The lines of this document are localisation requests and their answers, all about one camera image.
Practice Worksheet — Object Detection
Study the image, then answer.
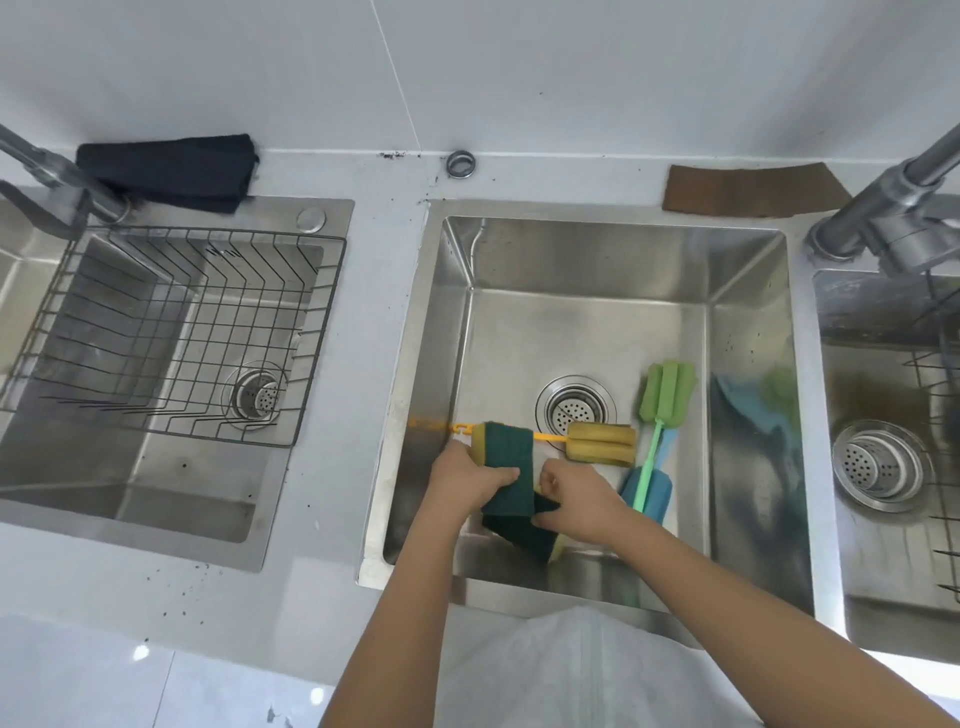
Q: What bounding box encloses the person's left hand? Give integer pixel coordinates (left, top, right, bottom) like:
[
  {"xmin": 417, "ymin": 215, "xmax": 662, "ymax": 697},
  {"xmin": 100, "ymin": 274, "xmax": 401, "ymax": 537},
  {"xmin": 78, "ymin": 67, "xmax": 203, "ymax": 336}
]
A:
[{"xmin": 423, "ymin": 441, "xmax": 522, "ymax": 519}]

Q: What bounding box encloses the person's right hand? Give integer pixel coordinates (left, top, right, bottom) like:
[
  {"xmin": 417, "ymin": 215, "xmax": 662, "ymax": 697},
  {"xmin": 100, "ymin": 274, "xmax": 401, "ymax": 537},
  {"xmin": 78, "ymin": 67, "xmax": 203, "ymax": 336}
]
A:
[{"xmin": 530, "ymin": 458, "xmax": 636, "ymax": 546}]

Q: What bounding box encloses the green yellow scouring sponge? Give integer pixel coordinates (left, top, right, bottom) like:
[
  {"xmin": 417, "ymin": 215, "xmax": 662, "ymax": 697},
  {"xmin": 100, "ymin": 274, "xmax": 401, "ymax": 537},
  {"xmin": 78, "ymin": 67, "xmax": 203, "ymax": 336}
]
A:
[
  {"xmin": 469, "ymin": 420, "xmax": 537, "ymax": 520},
  {"xmin": 480, "ymin": 491, "xmax": 573, "ymax": 566}
]

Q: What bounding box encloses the person's left forearm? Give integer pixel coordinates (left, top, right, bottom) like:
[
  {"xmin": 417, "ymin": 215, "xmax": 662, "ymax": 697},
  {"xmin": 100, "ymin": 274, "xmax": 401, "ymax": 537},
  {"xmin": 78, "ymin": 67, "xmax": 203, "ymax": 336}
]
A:
[{"xmin": 318, "ymin": 491, "xmax": 483, "ymax": 728}]

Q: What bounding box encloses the person's right forearm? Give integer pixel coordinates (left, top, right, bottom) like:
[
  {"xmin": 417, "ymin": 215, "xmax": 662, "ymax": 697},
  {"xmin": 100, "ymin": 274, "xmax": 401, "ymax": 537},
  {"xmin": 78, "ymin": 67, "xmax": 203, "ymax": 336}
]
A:
[{"xmin": 600, "ymin": 511, "xmax": 960, "ymax": 728}]

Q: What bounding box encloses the yellow sponge bottle brush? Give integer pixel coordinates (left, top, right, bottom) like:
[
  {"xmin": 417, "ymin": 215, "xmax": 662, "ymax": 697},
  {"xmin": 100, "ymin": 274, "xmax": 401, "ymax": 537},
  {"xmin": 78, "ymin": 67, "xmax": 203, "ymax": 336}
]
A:
[{"xmin": 448, "ymin": 420, "xmax": 638, "ymax": 469}]

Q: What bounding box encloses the metal sink drain strainer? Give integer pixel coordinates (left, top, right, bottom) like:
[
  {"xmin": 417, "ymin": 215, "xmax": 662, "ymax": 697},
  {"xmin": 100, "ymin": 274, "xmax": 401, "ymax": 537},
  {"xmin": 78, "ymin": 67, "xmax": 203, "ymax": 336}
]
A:
[
  {"xmin": 534, "ymin": 374, "xmax": 619, "ymax": 445},
  {"xmin": 830, "ymin": 419, "xmax": 933, "ymax": 515},
  {"xmin": 222, "ymin": 361, "xmax": 291, "ymax": 432}
]

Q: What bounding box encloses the blue sponge bottle brush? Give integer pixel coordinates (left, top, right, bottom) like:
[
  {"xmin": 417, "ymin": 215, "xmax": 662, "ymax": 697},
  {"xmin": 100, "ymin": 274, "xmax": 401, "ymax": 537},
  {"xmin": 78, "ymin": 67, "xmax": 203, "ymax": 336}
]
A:
[{"xmin": 618, "ymin": 430, "xmax": 678, "ymax": 523}]

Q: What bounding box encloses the green sponge bottle brush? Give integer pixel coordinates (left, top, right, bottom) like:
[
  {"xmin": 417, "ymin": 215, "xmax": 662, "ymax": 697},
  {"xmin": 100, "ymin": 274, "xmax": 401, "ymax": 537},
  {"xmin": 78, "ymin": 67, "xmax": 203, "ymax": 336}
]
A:
[{"xmin": 632, "ymin": 359, "xmax": 699, "ymax": 516}]

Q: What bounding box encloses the stainless steel sink basin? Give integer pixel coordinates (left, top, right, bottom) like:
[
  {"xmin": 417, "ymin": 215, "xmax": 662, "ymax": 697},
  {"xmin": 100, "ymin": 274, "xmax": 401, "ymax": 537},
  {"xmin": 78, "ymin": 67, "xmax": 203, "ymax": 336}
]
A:
[
  {"xmin": 0, "ymin": 186, "xmax": 356, "ymax": 573},
  {"xmin": 357, "ymin": 198, "xmax": 849, "ymax": 640},
  {"xmin": 813, "ymin": 266, "xmax": 960, "ymax": 666}
]

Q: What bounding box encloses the person's white garment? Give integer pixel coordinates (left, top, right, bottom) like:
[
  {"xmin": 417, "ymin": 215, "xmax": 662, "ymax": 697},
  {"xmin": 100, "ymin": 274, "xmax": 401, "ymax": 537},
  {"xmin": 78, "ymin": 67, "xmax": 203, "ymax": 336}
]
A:
[{"xmin": 433, "ymin": 605, "xmax": 768, "ymax": 728}]

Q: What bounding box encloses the brown cloth strip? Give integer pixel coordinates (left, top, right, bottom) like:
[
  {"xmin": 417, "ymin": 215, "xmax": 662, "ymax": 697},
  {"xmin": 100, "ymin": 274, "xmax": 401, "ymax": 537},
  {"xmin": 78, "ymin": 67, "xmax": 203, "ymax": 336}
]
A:
[{"xmin": 660, "ymin": 162, "xmax": 853, "ymax": 219}]

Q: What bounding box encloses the metal sink faucet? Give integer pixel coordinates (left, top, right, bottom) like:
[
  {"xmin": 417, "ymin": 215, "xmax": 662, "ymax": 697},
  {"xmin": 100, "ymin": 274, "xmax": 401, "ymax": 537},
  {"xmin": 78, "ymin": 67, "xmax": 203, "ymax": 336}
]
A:
[
  {"xmin": 804, "ymin": 122, "xmax": 960, "ymax": 278},
  {"xmin": 0, "ymin": 123, "xmax": 134, "ymax": 243}
]

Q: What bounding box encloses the dark folded cloth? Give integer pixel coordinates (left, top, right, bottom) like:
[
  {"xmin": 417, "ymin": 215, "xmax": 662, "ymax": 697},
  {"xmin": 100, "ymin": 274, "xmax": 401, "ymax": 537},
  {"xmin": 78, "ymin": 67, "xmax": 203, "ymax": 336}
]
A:
[{"xmin": 75, "ymin": 134, "xmax": 261, "ymax": 216}]

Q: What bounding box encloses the wire dish rack basket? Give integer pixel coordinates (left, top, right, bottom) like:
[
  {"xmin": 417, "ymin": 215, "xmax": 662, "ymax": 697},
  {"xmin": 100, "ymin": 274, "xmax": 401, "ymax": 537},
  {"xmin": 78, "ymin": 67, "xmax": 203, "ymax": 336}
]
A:
[
  {"xmin": 902, "ymin": 268, "xmax": 960, "ymax": 603},
  {"xmin": 0, "ymin": 224, "xmax": 348, "ymax": 450}
]

